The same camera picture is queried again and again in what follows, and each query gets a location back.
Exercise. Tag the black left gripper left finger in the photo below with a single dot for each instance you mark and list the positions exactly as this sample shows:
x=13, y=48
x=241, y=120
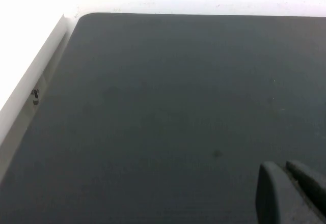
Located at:
x=275, y=198

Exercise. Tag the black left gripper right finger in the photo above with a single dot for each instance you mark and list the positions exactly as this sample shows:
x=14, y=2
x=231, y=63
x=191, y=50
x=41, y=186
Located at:
x=312, y=180

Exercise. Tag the black table mat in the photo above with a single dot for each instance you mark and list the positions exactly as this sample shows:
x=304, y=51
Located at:
x=165, y=119

